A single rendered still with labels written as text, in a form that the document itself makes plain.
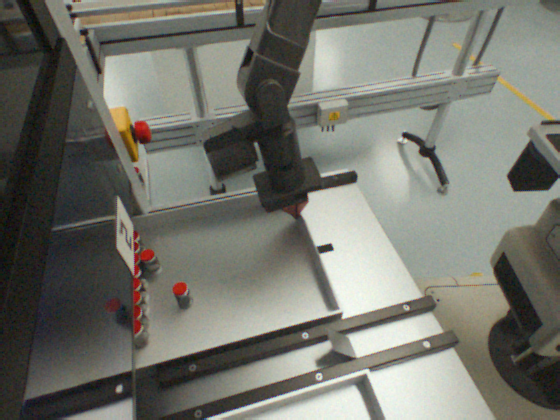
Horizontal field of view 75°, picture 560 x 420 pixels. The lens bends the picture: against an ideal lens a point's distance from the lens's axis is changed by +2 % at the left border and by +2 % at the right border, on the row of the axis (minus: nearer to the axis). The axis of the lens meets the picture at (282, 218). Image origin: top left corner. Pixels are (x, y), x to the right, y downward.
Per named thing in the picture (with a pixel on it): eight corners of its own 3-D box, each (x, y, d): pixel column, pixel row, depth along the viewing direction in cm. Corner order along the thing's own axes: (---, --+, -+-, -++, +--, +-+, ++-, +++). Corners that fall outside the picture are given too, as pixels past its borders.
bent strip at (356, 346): (328, 366, 49) (333, 350, 45) (321, 345, 51) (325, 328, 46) (422, 339, 52) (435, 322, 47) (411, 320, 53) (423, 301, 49)
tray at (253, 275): (97, 390, 47) (86, 382, 45) (103, 236, 63) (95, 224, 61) (340, 321, 53) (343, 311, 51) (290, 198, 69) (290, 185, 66)
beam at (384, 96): (147, 155, 146) (138, 130, 137) (146, 143, 151) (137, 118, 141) (489, 94, 174) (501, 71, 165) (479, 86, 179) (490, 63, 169)
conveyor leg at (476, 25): (421, 161, 196) (482, 7, 137) (413, 151, 202) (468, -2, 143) (436, 158, 198) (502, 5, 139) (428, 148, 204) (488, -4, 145)
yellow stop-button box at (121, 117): (96, 170, 63) (78, 136, 57) (98, 144, 67) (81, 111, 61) (141, 162, 64) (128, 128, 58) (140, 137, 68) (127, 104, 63)
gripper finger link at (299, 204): (266, 211, 66) (254, 176, 59) (302, 199, 66) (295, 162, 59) (275, 239, 62) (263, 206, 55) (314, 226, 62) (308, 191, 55)
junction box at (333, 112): (319, 127, 153) (321, 109, 146) (315, 121, 156) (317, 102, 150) (346, 123, 155) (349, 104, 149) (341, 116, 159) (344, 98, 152)
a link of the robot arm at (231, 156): (281, 77, 41) (265, 61, 48) (184, 110, 40) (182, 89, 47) (303, 167, 48) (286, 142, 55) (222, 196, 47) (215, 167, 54)
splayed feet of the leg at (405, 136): (438, 197, 190) (448, 177, 179) (394, 139, 220) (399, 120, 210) (452, 194, 191) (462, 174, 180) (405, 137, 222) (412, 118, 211)
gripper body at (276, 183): (254, 182, 60) (242, 149, 54) (312, 163, 60) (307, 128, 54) (263, 211, 56) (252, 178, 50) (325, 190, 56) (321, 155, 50)
